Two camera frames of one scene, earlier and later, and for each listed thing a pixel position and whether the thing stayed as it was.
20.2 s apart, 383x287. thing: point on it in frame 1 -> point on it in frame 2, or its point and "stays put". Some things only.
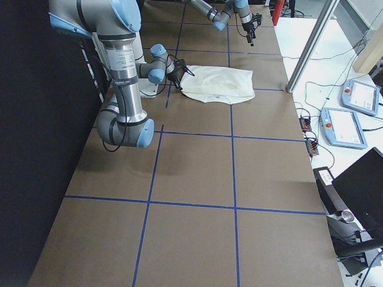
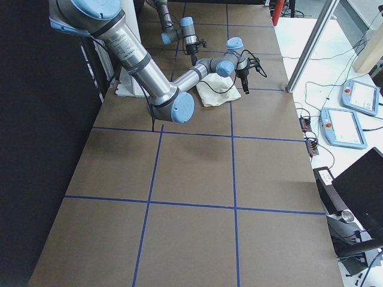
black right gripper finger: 177,85 -> 245,85
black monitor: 361,186 stays put
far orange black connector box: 305,124 stays put
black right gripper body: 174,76 -> 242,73
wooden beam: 371,52 stays put
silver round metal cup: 347,216 stays put
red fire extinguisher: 277,11 stays put
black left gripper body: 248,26 -> 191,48
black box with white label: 328,194 stays put
